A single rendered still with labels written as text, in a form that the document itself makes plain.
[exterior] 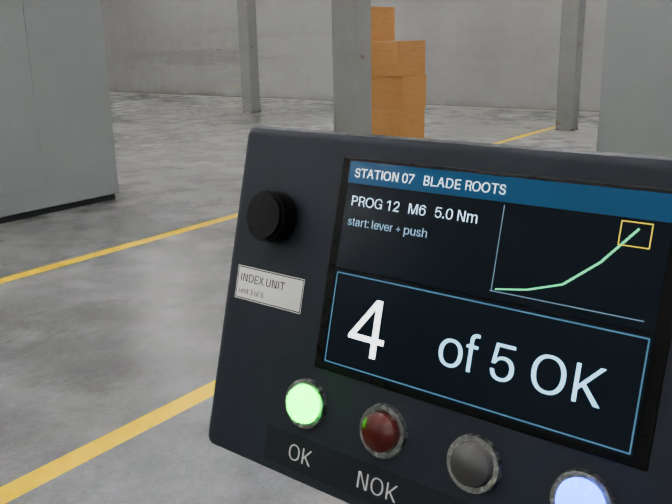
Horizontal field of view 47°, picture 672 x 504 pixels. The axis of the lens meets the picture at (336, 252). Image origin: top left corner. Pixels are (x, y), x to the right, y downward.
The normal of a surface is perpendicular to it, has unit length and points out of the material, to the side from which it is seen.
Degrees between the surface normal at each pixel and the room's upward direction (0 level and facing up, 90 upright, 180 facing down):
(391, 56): 90
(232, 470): 0
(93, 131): 90
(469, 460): 70
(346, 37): 90
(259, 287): 75
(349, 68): 90
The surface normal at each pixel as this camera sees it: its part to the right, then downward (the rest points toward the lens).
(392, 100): -0.56, 0.24
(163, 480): -0.02, -0.96
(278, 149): -0.61, -0.03
